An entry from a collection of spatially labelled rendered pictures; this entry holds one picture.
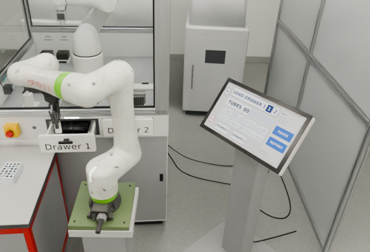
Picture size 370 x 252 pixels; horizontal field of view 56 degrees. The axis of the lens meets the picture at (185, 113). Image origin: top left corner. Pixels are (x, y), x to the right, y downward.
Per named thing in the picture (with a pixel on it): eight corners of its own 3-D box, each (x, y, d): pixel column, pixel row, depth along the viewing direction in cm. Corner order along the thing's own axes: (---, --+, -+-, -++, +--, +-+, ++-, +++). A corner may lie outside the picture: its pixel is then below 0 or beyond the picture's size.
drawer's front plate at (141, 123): (153, 135, 205) (153, 119, 199) (103, 136, 202) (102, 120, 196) (153, 133, 206) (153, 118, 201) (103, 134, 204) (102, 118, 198)
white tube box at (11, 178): (14, 183, 174) (12, 177, 172) (-4, 183, 173) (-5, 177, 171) (23, 167, 184) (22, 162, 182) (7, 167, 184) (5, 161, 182)
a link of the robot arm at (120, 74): (147, 161, 167) (140, 59, 138) (125, 181, 155) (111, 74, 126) (128, 152, 173) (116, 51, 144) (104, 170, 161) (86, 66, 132)
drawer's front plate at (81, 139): (96, 151, 189) (94, 135, 184) (41, 153, 186) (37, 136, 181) (96, 149, 191) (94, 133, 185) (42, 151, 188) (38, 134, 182)
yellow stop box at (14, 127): (18, 138, 194) (15, 127, 190) (4, 138, 193) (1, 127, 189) (21, 132, 198) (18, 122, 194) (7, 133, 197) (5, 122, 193)
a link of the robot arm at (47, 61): (62, 53, 158) (47, 47, 164) (38, 61, 149) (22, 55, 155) (66, 80, 166) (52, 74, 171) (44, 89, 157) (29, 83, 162)
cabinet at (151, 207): (168, 226, 249) (170, 136, 208) (19, 234, 239) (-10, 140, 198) (163, 147, 330) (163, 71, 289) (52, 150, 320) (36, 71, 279)
